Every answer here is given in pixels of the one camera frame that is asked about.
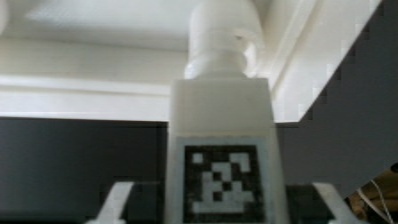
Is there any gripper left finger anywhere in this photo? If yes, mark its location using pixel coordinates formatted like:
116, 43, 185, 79
82, 180, 166, 224

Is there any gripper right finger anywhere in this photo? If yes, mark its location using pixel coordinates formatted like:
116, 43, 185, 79
283, 181, 372, 224

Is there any white leg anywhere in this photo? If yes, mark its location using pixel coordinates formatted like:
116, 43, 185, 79
164, 0, 290, 224

